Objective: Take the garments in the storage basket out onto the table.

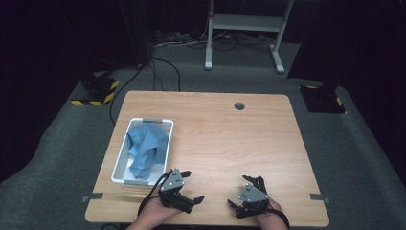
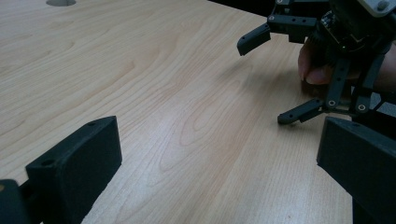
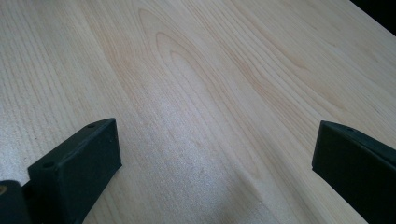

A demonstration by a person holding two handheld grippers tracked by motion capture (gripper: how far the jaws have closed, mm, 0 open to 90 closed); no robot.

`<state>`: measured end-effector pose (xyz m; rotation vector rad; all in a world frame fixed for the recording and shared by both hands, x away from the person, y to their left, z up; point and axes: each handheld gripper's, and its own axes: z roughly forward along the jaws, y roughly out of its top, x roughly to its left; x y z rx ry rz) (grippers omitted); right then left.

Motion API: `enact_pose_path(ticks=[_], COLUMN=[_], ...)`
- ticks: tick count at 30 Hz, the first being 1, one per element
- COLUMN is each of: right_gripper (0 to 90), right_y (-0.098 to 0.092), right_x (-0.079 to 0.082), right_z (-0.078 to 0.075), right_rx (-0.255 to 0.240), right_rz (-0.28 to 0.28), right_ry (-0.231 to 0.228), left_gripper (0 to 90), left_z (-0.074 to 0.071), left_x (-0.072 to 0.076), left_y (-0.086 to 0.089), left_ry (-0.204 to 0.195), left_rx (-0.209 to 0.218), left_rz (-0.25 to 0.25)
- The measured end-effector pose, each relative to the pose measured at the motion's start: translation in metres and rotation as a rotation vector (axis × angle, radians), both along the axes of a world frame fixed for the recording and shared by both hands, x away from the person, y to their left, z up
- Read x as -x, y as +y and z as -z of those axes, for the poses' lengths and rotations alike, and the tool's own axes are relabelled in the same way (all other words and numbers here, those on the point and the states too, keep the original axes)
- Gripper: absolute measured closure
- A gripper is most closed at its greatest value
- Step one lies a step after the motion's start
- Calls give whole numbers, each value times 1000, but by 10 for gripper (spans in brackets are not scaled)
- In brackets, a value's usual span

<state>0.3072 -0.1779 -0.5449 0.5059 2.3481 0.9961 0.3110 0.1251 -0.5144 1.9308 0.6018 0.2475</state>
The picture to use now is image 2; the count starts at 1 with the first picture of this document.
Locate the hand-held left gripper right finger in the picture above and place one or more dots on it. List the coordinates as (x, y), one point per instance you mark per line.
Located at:
(361, 161)

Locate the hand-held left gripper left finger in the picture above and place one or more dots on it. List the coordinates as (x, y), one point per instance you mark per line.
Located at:
(77, 161)

